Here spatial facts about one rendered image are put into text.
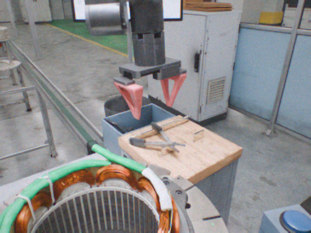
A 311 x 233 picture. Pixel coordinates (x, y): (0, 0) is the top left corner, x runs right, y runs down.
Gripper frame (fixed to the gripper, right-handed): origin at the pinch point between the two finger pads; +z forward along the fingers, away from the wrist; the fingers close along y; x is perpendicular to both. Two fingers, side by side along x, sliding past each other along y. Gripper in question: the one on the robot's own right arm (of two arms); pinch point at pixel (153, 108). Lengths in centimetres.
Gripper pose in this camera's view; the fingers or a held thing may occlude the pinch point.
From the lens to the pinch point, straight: 49.5
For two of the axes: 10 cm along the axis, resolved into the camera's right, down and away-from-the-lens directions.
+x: 6.2, 2.9, -7.3
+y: -7.8, 3.1, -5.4
